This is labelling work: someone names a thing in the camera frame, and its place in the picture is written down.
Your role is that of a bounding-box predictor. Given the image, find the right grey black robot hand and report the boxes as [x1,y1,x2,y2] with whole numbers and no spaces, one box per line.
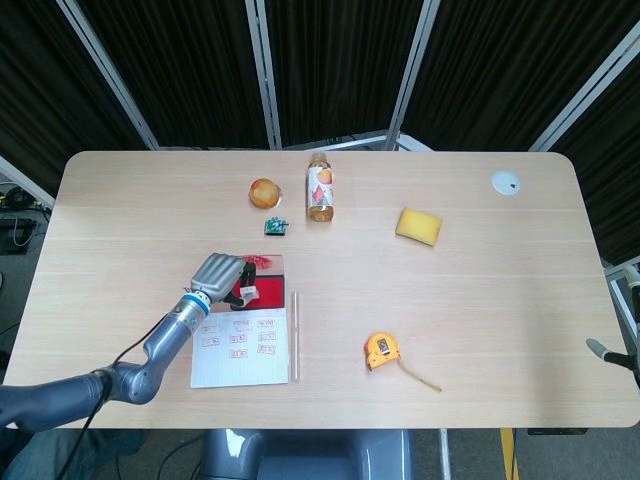
[585,263,640,389]

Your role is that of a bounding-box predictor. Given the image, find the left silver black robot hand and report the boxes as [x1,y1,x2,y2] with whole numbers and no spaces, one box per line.
[189,252,261,309]

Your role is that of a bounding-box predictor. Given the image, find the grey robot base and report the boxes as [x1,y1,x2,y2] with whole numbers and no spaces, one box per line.
[202,428,416,480]

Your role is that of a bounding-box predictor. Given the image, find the red ink pad clear lid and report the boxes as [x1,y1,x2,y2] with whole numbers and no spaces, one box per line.
[227,253,287,311]

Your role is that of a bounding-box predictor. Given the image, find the orange fruit jelly cup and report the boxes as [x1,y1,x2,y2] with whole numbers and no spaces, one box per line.
[248,177,284,210]

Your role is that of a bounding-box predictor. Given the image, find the white lined notepad red stamps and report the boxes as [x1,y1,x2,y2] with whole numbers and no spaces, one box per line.
[189,307,291,389]

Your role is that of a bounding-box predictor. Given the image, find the clear glass test tube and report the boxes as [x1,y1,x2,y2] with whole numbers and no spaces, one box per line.
[290,291,303,384]

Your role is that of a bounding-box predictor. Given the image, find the orange drink plastic bottle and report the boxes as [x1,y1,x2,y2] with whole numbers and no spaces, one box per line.
[305,152,336,224]

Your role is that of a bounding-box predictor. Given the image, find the yellow tape measure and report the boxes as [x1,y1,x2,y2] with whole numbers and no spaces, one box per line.
[363,332,443,394]

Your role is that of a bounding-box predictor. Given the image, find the white partition foot bar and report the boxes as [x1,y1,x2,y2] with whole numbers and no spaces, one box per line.
[282,130,432,151]

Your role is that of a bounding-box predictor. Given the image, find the silver table leg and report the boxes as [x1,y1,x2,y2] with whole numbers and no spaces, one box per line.
[438,428,454,480]

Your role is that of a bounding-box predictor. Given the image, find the yellow sponge green base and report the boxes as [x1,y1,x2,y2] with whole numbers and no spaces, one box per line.
[395,206,444,247]

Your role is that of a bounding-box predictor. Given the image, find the dark grey fabric heap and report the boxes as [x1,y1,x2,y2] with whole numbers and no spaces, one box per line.
[0,427,146,480]

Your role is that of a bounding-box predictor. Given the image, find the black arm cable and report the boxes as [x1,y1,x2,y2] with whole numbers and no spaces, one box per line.
[79,312,179,431]

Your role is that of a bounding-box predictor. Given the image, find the yellow upright post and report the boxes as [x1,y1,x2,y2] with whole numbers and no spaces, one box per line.
[499,428,519,480]

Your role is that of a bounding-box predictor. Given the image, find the white partition frame post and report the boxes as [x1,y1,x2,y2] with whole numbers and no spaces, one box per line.
[244,0,282,150]
[385,0,437,150]
[528,32,640,152]
[0,153,57,209]
[55,0,160,150]

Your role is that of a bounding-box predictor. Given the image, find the white round cable grommet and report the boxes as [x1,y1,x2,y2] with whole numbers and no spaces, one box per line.
[490,170,521,197]

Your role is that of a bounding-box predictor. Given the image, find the yellow black cable bundle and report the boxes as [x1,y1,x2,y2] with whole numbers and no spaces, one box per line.
[0,182,49,211]

